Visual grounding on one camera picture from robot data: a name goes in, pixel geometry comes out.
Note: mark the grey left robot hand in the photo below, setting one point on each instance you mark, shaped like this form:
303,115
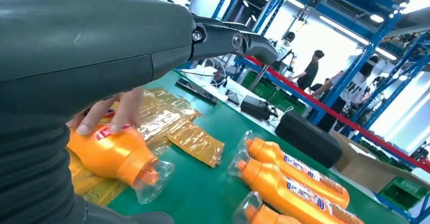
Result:
84,38

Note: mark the yellow plastic sheet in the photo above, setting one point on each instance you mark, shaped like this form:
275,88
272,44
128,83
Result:
188,142

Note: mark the black smartphone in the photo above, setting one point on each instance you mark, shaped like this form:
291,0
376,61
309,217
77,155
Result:
196,91

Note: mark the white power strip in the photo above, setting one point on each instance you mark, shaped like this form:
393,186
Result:
206,74

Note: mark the black handheld device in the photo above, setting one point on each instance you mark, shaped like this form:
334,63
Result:
257,108

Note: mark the green plastic crate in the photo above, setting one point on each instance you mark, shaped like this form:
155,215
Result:
403,194
268,95

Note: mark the black zip case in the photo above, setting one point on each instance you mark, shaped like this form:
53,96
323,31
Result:
309,138

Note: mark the red barrier bar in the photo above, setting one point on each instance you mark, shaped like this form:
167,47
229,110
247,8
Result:
336,115

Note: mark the blue shelving rack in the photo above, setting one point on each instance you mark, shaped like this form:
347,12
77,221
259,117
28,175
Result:
356,64

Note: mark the open cardboard box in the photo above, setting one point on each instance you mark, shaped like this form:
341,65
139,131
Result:
362,172

